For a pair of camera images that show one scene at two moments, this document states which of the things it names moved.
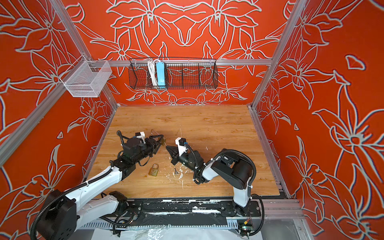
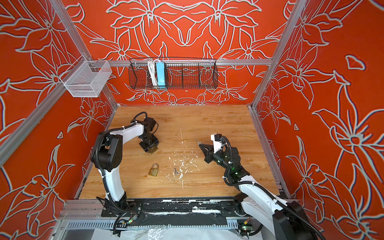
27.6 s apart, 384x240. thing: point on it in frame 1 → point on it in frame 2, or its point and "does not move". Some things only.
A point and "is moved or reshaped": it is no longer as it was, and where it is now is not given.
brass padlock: x=163 y=140 is moved or reshaped
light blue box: x=160 y=70 does not move
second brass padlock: x=153 y=170 does not move
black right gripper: x=174 y=151 → x=209 y=155
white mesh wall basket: x=89 y=79 does not move
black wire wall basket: x=180 y=74 does not move
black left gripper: x=154 y=145 → x=156 y=142
